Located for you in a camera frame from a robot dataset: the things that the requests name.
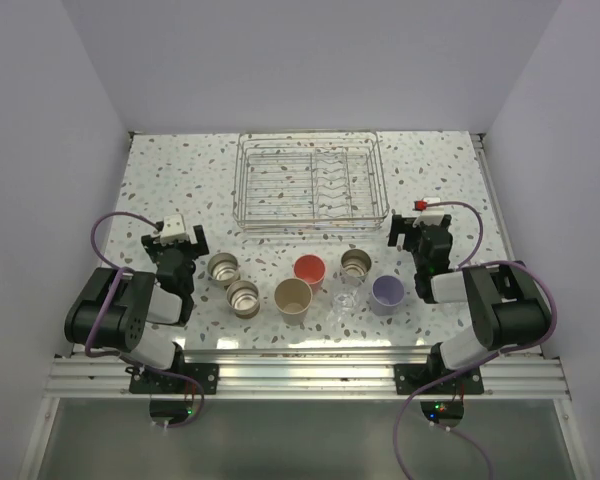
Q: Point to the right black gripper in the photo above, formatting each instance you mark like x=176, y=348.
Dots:
x=409, y=230

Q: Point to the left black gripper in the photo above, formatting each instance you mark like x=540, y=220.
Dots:
x=195, y=249

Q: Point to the steel cup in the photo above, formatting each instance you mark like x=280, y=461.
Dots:
x=356, y=263
x=223, y=269
x=243, y=299

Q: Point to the purple plastic cup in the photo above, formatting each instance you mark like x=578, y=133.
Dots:
x=387, y=294

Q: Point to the red plastic cup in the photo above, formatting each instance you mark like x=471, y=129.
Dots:
x=311, y=269

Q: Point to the beige plastic cup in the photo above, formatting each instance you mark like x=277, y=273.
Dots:
x=293, y=297

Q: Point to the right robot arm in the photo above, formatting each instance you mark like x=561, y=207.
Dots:
x=510, y=309

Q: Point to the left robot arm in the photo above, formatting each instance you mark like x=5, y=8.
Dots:
x=115, y=310

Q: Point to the clear glass cup centre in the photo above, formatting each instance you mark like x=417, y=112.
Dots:
x=346, y=294

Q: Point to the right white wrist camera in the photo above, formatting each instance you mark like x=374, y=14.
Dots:
x=429, y=213

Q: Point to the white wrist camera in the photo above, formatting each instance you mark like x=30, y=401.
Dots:
x=429, y=213
x=173, y=230

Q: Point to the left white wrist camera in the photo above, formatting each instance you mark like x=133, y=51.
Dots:
x=173, y=230

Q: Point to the wire dish rack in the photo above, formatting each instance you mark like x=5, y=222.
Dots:
x=320, y=180

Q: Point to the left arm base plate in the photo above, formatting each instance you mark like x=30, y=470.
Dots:
x=147, y=383

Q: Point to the aluminium front rail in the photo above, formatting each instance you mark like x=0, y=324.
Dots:
x=322, y=374

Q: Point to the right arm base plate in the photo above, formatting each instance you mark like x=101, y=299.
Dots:
x=419, y=378

